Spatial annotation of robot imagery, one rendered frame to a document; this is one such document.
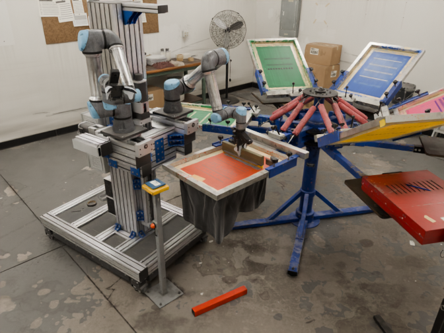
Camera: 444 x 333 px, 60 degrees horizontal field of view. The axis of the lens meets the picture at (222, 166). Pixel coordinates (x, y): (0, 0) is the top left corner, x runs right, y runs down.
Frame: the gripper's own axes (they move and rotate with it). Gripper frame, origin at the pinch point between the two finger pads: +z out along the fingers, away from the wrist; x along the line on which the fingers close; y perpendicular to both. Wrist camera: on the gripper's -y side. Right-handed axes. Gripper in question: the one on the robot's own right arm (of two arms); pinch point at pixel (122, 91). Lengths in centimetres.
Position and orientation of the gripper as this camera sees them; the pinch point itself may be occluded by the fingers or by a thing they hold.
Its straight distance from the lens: 201.0
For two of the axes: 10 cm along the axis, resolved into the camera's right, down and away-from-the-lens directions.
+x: -8.6, 0.9, -5.0
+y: -1.3, 9.1, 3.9
